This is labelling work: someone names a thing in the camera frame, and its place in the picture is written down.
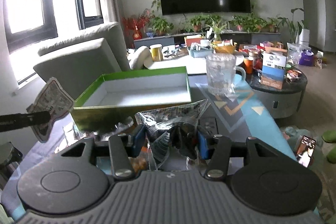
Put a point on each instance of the potted spider plant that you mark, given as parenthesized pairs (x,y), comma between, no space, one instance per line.
(216,27)

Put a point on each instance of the white air purifier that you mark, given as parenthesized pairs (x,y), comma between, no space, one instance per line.
(304,37)

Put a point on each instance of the white round coffee table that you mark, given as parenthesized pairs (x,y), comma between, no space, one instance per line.
(194,66)

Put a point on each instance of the clear glass mug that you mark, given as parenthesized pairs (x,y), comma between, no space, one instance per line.
(223,75)

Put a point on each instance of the dark round side table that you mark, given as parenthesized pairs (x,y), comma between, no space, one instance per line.
(280,103)

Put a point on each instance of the blue storage basket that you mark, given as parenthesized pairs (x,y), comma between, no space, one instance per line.
(201,53)

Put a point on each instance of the yellow tin can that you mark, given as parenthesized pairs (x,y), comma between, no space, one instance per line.
(156,52)

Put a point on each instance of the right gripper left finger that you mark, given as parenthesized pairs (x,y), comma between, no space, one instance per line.
(121,148)

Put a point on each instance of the red flower decoration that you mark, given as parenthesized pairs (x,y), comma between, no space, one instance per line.
(136,24)

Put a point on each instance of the orange cup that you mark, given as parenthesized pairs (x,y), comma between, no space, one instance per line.
(248,65)

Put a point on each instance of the smartphone with lit screen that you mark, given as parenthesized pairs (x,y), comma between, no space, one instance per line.
(305,151)

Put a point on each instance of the blue white carton box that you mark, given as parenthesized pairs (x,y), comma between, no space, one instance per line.
(273,69)

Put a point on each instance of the silver foil snack packet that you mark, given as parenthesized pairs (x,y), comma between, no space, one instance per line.
(173,131)

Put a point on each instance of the printed white snack packet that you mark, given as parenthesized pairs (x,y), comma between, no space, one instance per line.
(54,100)

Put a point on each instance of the green cardboard box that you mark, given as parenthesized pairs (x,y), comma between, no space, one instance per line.
(111,98)

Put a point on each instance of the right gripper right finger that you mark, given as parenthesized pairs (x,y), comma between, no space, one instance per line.
(216,149)

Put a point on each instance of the purple gift bag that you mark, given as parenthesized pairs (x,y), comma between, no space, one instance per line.
(307,58)

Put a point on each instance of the yellow woven basket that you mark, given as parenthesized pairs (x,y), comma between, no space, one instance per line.
(226,46)

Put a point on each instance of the grey sofa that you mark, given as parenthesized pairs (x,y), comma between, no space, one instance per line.
(78,59)

